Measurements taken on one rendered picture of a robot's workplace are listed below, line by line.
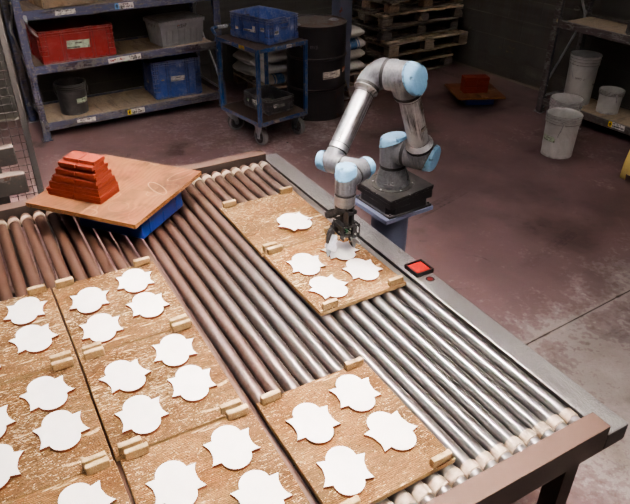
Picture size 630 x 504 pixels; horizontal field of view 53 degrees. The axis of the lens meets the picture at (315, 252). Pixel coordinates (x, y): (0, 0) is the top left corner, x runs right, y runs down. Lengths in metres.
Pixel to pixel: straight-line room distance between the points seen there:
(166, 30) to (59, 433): 5.07
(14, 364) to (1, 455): 0.35
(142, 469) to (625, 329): 2.88
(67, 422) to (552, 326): 2.69
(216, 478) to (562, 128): 4.69
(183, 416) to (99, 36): 4.86
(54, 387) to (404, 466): 0.97
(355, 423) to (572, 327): 2.25
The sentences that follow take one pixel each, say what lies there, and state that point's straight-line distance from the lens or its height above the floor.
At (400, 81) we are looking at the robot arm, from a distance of 2.37.
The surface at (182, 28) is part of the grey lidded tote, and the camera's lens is 6.51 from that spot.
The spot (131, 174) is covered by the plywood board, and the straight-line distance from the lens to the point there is 2.81.
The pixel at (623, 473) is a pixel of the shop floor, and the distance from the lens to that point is 3.10.
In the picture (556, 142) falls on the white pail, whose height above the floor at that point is 0.15.
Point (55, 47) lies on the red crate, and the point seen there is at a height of 0.78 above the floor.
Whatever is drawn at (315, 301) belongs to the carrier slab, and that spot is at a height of 0.94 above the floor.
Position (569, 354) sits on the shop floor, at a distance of 3.59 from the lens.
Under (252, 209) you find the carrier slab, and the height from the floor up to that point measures 0.94.
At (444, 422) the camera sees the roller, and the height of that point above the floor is 0.91.
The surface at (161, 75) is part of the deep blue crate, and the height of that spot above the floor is 0.38.
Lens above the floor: 2.19
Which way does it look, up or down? 32 degrees down
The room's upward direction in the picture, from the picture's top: straight up
